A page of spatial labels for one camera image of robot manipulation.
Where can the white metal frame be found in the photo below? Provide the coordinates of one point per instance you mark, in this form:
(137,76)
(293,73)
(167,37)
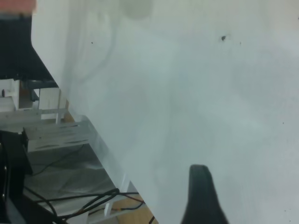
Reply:
(49,98)

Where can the large black background object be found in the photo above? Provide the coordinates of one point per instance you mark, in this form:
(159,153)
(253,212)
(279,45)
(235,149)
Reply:
(16,46)

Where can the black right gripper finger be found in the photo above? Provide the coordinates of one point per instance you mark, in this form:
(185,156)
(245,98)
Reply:
(201,198)

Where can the orange red background object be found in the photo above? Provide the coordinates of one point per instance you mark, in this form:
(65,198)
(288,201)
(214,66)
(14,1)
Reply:
(14,5)

